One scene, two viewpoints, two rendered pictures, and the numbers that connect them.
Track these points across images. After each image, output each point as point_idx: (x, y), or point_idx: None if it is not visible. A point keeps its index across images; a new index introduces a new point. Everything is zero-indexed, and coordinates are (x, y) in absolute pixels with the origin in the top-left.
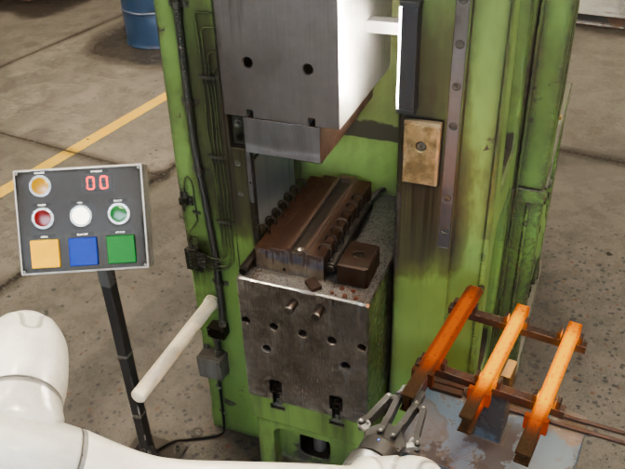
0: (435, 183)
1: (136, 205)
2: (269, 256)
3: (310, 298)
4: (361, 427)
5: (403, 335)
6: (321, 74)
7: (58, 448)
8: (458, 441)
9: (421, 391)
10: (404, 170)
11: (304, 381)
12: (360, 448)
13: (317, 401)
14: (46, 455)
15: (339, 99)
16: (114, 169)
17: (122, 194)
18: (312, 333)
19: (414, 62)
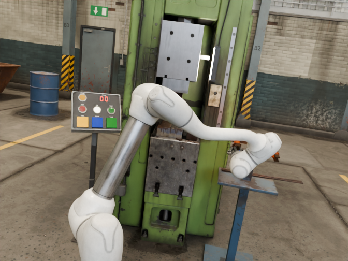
0: (218, 105)
1: (117, 108)
2: (161, 130)
3: (178, 143)
4: (229, 152)
5: (200, 166)
6: (192, 63)
7: (187, 103)
8: (238, 180)
9: (240, 147)
10: (208, 101)
11: (170, 180)
12: (236, 151)
13: (173, 189)
14: (186, 103)
15: (197, 71)
16: (110, 95)
17: (112, 103)
18: (177, 158)
19: (217, 64)
